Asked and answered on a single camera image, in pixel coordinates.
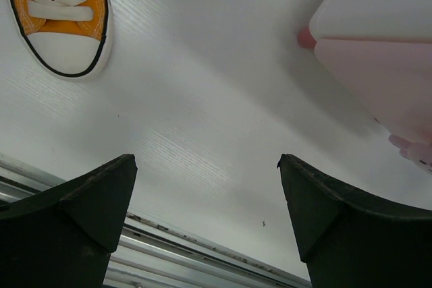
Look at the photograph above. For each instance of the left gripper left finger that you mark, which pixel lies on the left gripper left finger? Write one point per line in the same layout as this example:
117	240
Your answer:
64	236

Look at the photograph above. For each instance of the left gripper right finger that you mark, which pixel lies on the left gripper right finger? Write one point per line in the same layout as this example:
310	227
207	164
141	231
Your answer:
348	237

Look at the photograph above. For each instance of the white plastic drawer cabinet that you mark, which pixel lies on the white plastic drawer cabinet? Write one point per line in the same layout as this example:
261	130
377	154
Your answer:
383	20

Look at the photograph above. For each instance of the pink bunny knob bottom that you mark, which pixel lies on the pink bunny knob bottom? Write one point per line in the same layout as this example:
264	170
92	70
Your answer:
417	153

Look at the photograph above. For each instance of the light pink bottom drawer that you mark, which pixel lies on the light pink bottom drawer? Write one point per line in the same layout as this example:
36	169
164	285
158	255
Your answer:
392	80

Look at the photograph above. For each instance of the orange sneaker front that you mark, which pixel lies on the orange sneaker front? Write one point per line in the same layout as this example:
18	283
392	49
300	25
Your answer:
71	39

